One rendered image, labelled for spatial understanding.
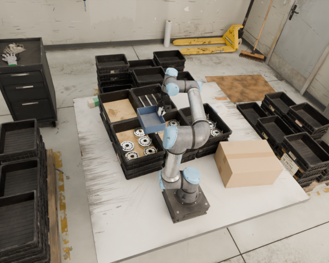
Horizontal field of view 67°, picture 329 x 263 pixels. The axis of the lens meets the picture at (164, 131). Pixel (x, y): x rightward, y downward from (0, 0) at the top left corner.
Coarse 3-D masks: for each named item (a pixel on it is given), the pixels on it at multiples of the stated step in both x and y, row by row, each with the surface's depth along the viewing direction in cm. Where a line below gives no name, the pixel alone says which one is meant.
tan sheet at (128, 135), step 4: (124, 132) 202; (128, 132) 203; (132, 132) 203; (120, 136) 199; (124, 136) 199; (128, 136) 199; (132, 136) 200; (148, 136) 202; (120, 140) 195; (124, 140) 196; (128, 140) 196; (132, 140) 197; (136, 140) 197; (136, 144) 194; (152, 144) 196; (136, 148) 191; (140, 148) 192; (140, 152) 189; (140, 156) 186
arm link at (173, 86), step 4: (168, 80) 150; (172, 80) 149; (176, 80) 150; (180, 80) 150; (168, 84) 148; (172, 84) 146; (176, 84) 148; (180, 84) 148; (184, 84) 148; (168, 88) 146; (172, 88) 146; (176, 88) 146; (180, 88) 148; (184, 88) 149; (168, 92) 147; (172, 92) 148; (176, 92) 148; (180, 92) 151
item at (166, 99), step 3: (165, 96) 165; (168, 96) 165; (162, 99) 166; (165, 99) 164; (168, 99) 165; (165, 102) 163; (168, 102) 164; (165, 105) 163; (168, 105) 163; (165, 108) 162; (168, 108) 162; (165, 111) 163; (168, 111) 163
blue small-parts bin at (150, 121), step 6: (138, 108) 178; (144, 108) 180; (150, 108) 182; (156, 108) 183; (138, 114) 176; (144, 114) 183; (150, 114) 184; (156, 114) 184; (144, 120) 179; (150, 120) 180; (156, 120) 180; (162, 120) 174; (144, 126) 166; (150, 126) 166; (156, 126) 168; (162, 126) 170; (144, 132) 169; (150, 132) 170
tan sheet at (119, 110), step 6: (108, 102) 227; (114, 102) 228; (120, 102) 228; (126, 102) 229; (108, 108) 221; (114, 108) 222; (120, 108) 223; (126, 108) 224; (132, 108) 224; (108, 114) 215; (114, 114) 216; (120, 114) 217; (126, 114) 218; (132, 114) 218; (114, 120) 211; (120, 120) 212
